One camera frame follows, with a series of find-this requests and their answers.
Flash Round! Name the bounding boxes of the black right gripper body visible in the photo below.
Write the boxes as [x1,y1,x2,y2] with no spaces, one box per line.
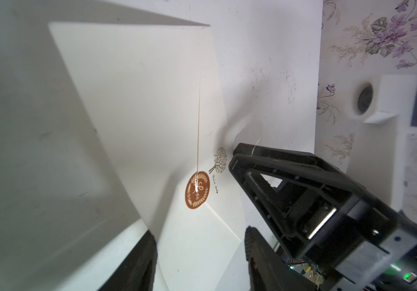
[295,185,417,291]

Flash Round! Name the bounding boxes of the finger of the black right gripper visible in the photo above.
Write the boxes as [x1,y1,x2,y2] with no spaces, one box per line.
[229,143,367,251]

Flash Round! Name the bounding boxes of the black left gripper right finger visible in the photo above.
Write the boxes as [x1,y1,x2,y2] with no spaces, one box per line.
[244,226,317,291]

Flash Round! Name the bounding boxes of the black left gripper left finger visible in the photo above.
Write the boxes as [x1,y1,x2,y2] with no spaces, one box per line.
[99,230,158,291]

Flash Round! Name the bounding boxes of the white cream envelope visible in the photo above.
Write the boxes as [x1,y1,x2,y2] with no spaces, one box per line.
[49,22,249,291]

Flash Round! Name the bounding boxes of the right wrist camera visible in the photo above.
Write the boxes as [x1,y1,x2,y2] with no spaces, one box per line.
[345,74,417,127]

